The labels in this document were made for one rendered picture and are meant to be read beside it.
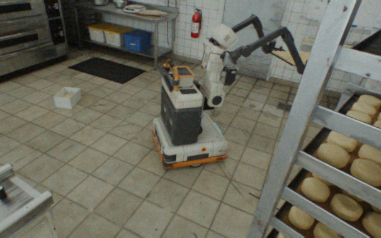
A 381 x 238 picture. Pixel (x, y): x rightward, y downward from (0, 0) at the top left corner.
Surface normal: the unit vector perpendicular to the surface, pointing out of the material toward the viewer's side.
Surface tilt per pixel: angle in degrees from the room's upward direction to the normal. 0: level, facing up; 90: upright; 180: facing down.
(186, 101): 90
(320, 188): 0
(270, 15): 90
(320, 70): 90
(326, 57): 90
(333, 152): 0
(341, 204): 0
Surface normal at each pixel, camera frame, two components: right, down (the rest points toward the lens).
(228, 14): -0.42, 0.47
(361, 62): -0.68, 0.35
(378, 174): 0.08, -0.84
